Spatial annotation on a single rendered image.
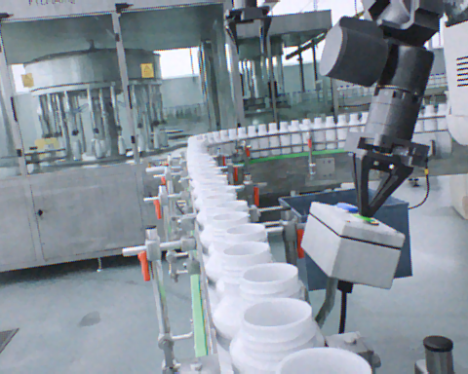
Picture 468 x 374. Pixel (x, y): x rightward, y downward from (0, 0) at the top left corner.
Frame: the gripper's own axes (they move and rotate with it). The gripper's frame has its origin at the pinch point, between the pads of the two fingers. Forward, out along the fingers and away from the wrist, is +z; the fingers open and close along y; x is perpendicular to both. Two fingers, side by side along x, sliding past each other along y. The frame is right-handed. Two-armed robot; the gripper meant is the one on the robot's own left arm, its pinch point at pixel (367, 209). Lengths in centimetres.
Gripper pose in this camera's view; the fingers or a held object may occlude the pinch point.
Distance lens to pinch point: 64.1
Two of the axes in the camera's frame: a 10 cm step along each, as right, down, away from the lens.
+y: 1.1, 1.4, -9.8
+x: 9.7, 2.1, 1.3
